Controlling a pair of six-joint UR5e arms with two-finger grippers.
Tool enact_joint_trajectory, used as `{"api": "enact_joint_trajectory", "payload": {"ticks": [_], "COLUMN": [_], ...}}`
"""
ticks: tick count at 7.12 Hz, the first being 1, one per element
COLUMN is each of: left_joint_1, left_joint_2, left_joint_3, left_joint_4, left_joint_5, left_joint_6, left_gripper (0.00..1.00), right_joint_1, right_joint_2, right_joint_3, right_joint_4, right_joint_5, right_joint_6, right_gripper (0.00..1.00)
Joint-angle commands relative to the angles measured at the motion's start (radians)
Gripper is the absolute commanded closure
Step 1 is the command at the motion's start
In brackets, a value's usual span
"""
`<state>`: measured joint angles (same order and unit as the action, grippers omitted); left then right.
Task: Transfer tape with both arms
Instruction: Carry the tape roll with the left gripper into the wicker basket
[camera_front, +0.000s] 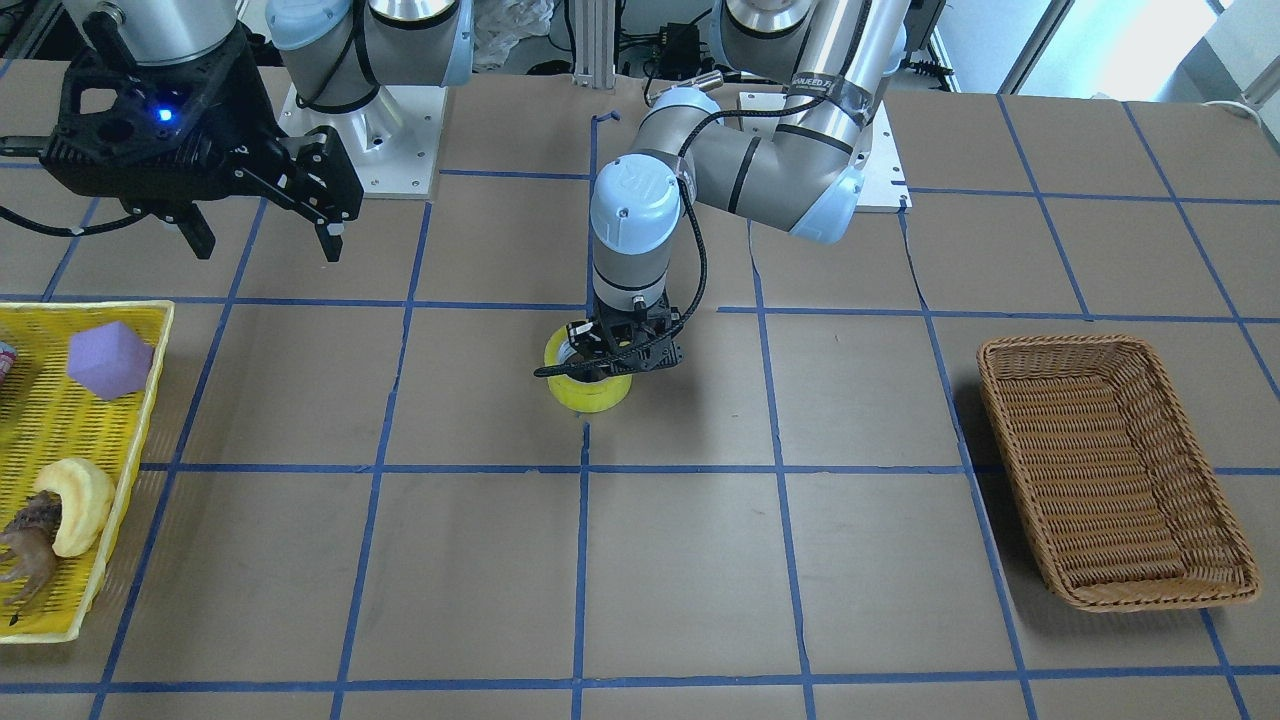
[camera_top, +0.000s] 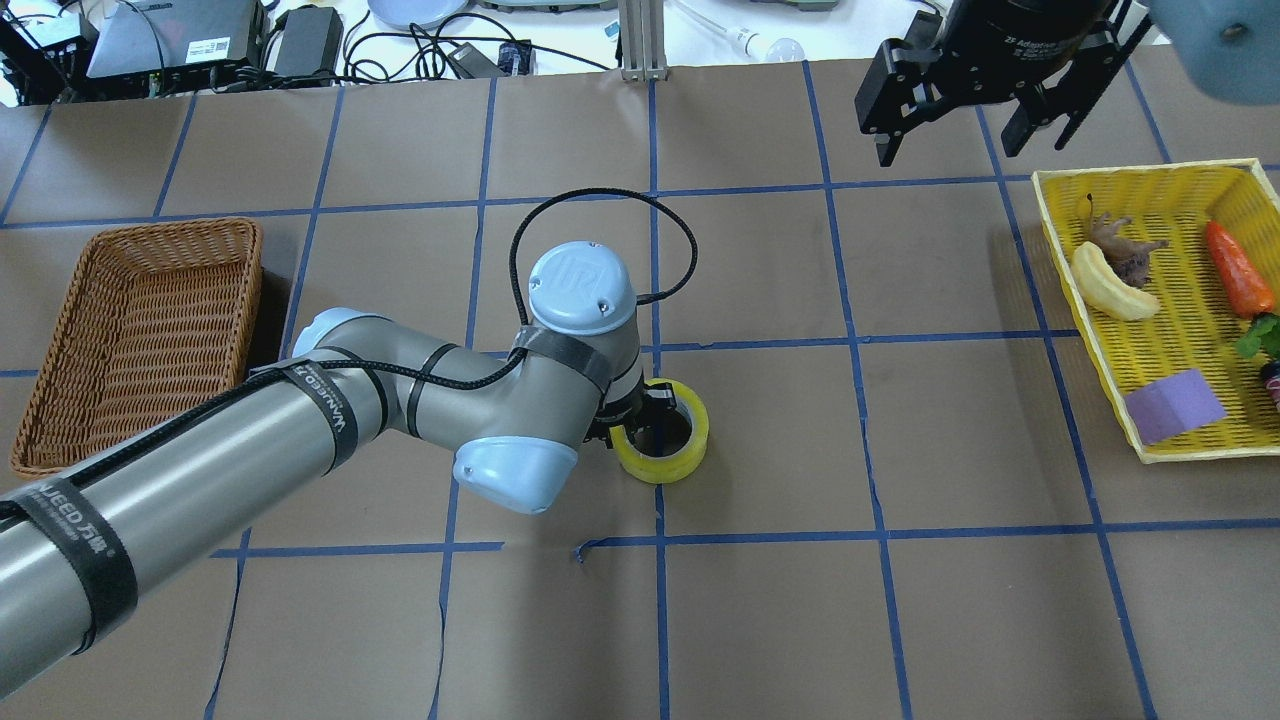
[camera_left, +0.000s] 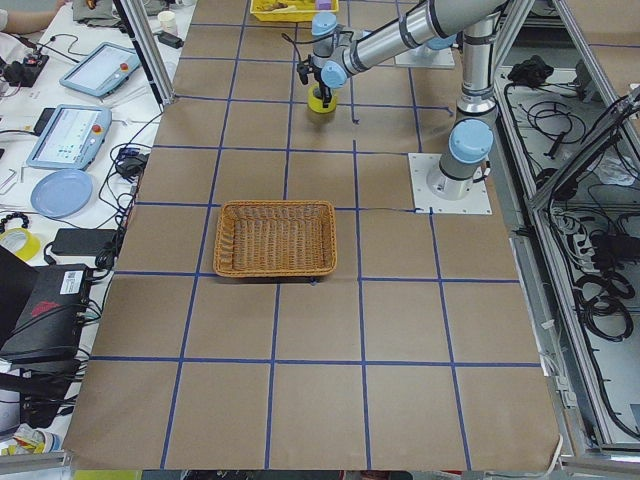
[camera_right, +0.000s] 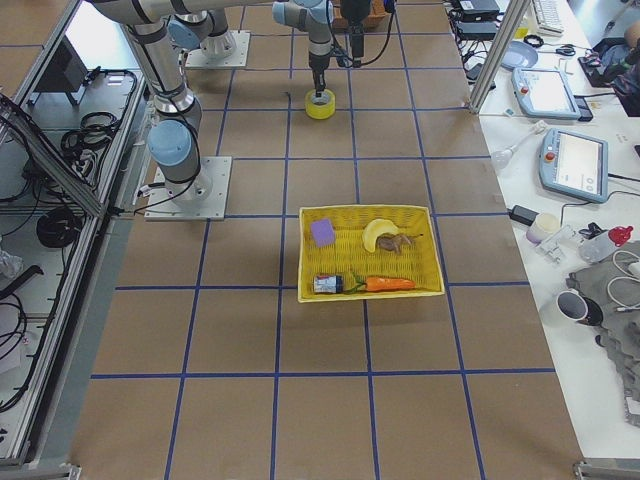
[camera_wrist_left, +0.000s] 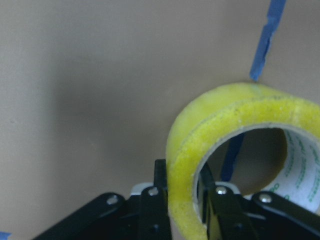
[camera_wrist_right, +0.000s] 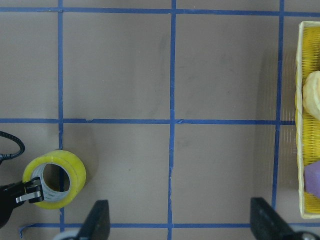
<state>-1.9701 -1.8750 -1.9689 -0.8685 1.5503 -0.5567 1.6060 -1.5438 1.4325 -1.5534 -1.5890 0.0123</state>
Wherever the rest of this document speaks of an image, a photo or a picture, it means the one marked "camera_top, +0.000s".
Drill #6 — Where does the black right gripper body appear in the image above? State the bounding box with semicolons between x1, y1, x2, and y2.
915;1;1112;106

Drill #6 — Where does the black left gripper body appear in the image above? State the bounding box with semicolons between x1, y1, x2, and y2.
585;386;675;448

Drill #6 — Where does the yellow tape roll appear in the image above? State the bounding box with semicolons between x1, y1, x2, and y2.
611;378;710;486

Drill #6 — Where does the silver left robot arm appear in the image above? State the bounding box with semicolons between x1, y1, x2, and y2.
1;241;666;694

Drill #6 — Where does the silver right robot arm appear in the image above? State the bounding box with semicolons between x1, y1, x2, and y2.
854;1;1279;167

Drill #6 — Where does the light bulb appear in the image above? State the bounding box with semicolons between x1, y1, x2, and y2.
671;1;806;63

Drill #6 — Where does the toy banana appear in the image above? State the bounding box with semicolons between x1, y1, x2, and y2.
1070;241;1162;322

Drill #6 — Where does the orange toy carrot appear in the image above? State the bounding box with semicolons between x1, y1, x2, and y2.
1204;220;1277;319

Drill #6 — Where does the yellow plastic basket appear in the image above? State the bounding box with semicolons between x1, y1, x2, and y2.
1030;158;1279;464

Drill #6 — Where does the purple foam block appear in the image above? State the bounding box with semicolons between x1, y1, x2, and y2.
1123;368;1228;446

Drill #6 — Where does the black power adapter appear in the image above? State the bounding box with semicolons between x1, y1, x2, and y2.
271;5;344;78
445;40;534;79

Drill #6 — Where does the blue plate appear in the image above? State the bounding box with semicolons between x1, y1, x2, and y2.
367;0;470;32

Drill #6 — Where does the brown wicker basket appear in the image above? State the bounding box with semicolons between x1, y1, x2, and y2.
10;217;264;479

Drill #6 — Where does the black laptop computer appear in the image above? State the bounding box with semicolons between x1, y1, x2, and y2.
86;1;268;85

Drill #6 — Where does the black braided cable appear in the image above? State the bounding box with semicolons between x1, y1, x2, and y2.
60;187;699;491

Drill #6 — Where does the aluminium frame post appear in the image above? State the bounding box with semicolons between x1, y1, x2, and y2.
617;0;669;82

